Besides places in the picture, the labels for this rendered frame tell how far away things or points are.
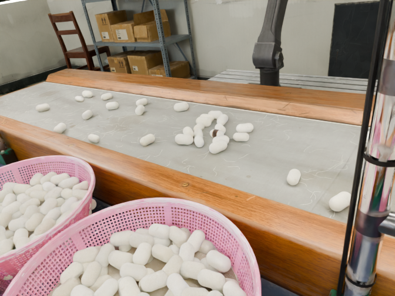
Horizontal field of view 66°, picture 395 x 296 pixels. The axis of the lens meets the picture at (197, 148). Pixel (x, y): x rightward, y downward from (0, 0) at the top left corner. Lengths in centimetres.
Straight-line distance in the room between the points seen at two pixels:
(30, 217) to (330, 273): 43
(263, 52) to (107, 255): 75
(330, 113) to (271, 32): 41
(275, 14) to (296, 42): 172
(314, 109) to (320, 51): 200
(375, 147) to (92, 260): 34
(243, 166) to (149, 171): 16
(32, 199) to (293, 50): 244
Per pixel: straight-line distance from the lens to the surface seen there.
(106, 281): 39
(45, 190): 60
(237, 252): 37
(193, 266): 37
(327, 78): 116
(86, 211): 50
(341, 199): 43
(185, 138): 60
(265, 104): 73
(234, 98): 76
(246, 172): 51
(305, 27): 268
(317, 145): 59
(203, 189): 44
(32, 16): 524
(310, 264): 38
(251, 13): 286
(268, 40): 99
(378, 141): 24
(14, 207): 59
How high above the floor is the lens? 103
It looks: 29 degrees down
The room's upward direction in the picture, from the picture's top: 9 degrees counter-clockwise
